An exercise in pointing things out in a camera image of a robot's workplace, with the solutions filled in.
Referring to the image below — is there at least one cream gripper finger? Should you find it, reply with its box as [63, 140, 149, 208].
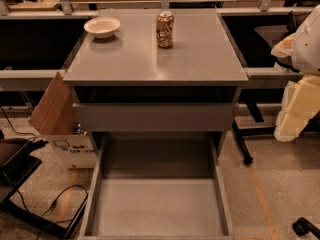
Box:
[274, 75, 320, 142]

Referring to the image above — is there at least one orange soda can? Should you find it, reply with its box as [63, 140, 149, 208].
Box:
[156, 11, 174, 48]

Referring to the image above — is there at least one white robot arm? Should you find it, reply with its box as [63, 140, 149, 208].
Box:
[271, 5, 320, 142]

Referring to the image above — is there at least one grey top drawer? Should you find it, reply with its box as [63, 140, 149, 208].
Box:
[73, 103, 238, 132]

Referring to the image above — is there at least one grey drawer cabinet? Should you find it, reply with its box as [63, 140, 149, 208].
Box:
[64, 9, 248, 148]

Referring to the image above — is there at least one open middle drawer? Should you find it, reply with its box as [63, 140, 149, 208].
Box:
[78, 134, 235, 240]

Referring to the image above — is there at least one black office chair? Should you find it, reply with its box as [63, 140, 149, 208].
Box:
[255, 12, 309, 72]

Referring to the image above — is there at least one black caster wheel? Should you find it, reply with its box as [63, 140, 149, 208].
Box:
[292, 217, 320, 240]

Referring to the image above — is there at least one white ceramic bowl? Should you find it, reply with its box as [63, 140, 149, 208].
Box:
[84, 17, 121, 39]

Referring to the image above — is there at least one cardboard box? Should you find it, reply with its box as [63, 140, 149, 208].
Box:
[29, 73, 96, 169]

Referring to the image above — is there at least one black equipment stand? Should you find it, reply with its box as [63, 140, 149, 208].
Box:
[0, 137, 88, 240]

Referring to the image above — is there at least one black table leg frame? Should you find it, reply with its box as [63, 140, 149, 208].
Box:
[232, 89, 320, 165]

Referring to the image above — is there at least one black floor cable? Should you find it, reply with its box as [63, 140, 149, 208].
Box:
[13, 183, 89, 240]

